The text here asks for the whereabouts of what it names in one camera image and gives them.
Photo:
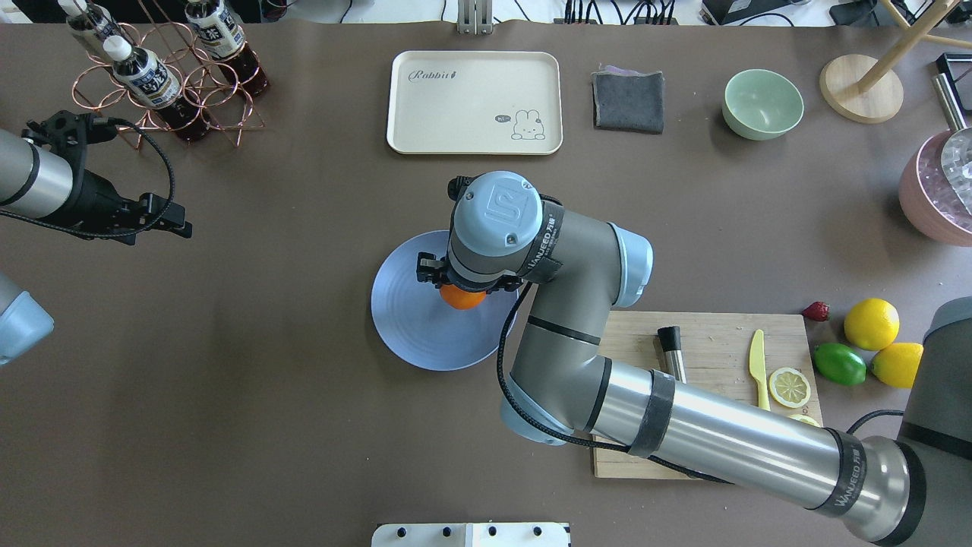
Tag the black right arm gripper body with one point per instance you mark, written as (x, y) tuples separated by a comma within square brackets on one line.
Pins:
[(427, 270)]

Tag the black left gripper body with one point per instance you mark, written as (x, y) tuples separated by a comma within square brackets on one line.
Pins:
[(93, 195)]

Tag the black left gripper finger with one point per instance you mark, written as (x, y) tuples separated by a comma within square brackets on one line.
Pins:
[(183, 229), (153, 208)]

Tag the orange mandarin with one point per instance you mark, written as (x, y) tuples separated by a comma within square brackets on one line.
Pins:
[(459, 298)]

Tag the blue round plate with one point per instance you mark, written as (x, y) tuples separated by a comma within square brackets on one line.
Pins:
[(419, 326)]

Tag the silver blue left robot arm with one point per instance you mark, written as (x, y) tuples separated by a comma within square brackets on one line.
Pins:
[(45, 183)]

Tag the dark tea bottle front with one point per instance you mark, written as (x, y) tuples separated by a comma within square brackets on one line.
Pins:
[(152, 84)]

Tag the dark tea bottle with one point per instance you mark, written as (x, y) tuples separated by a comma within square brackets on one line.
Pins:
[(225, 42), (91, 25), (152, 84)]

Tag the cream rabbit tray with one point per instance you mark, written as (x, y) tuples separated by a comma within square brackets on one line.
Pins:
[(475, 103)]

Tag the dark tea bottle back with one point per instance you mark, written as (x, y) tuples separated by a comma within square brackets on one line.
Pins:
[(91, 25)]

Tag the dark tea bottle middle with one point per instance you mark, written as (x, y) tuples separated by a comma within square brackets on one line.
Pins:
[(225, 42)]

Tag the steel muddler black tip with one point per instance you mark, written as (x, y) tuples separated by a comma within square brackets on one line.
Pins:
[(672, 350)]

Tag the grey folded cloth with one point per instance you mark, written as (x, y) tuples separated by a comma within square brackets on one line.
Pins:
[(628, 100)]

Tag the wooden cutting board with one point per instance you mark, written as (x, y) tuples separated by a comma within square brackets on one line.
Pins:
[(716, 350)]

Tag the yellow plastic knife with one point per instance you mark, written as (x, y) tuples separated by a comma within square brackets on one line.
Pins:
[(757, 368)]

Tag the green bowl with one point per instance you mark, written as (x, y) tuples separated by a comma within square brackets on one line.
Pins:
[(759, 104)]

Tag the lemon slice far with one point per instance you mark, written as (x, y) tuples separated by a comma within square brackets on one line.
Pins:
[(789, 387)]

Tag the lemon slice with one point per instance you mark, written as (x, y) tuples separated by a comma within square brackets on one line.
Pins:
[(789, 387), (801, 417)]

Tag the red strawberry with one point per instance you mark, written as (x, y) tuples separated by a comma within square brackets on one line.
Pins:
[(818, 311)]

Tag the lemon slice near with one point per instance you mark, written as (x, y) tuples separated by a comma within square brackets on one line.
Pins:
[(801, 417)]

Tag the green lime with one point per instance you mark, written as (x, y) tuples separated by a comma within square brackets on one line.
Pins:
[(839, 363)]

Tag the yellow lemon left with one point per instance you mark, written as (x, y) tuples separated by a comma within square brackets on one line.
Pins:
[(872, 324)]

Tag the yellow lemon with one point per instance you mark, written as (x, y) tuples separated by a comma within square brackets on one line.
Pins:
[(872, 324), (897, 364)]

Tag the yellow lemon right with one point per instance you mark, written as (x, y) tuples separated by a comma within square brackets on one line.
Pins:
[(897, 364)]

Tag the pink bowl with ice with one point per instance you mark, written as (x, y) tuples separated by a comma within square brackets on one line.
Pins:
[(927, 199)]

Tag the steel ice scoop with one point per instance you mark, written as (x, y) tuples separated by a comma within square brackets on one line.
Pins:
[(955, 157)]

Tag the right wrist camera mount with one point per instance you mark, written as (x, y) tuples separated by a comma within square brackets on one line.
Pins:
[(458, 185)]

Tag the copper wire bottle rack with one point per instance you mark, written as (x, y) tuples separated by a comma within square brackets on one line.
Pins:
[(191, 74)]

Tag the aluminium frame post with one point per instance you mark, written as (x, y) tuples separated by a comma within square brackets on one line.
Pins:
[(475, 17)]

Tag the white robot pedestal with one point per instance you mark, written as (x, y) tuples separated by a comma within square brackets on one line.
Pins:
[(542, 533)]

